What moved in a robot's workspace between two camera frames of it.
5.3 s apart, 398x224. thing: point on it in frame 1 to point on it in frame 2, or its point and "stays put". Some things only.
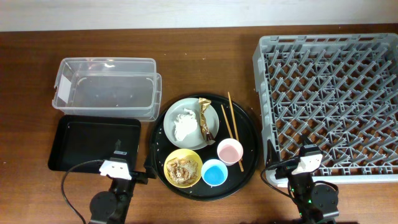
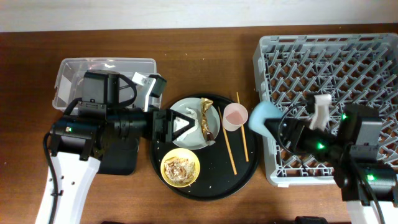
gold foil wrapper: [206, 133] stays put
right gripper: [272, 157] to [291, 124]
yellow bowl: [183, 168] stays put
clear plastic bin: [113, 87] stays put
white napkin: [185, 123] stays put
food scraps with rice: [183, 170] stays put
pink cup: [229, 151] to [235, 115]
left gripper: [142, 178] to [165, 134]
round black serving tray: [206, 147] stays put
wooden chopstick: [229, 127] to [227, 141]
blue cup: [214, 172] to [262, 111]
